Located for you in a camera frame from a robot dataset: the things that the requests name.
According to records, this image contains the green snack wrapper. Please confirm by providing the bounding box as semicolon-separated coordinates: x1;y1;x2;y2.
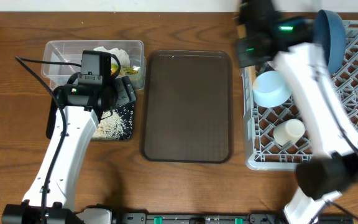
110;63;142;77

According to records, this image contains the rice food waste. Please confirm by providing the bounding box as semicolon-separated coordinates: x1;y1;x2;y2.
91;104;135;141

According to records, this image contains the white napkin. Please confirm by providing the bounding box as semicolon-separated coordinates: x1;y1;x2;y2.
94;46;130;67

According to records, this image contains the light blue bowl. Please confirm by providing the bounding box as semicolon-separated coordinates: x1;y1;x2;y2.
252;71;292;108

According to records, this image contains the dark blue plate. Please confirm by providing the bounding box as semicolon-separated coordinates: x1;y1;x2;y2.
313;9;346;74

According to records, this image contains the small white cup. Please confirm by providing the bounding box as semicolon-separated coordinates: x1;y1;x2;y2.
273;119;306;146

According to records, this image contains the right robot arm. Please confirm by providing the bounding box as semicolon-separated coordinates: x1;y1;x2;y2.
237;0;358;223

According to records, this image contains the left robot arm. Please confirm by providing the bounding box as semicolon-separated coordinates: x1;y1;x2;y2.
1;50;136;224

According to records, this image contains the grey dishwasher rack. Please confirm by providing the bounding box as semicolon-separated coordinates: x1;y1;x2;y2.
241;20;358;170

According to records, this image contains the black tray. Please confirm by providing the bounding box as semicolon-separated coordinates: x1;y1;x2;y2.
47;84;136;142

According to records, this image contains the brown serving tray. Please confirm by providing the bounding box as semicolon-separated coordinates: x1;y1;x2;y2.
140;50;233;164

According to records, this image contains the clear plastic bin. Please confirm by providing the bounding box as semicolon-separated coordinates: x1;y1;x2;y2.
41;40;145;90

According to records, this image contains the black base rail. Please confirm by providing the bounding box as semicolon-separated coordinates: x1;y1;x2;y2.
113;212;354;224

